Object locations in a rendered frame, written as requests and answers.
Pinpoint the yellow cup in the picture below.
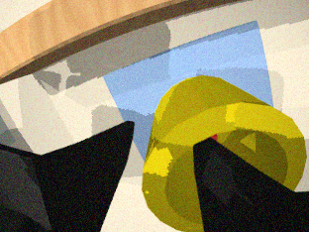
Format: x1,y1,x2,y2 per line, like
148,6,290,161
142,75,306,232

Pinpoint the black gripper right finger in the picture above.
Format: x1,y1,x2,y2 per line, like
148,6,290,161
193,137,309,232

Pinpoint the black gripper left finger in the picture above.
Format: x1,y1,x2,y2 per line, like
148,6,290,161
0,121,135,232

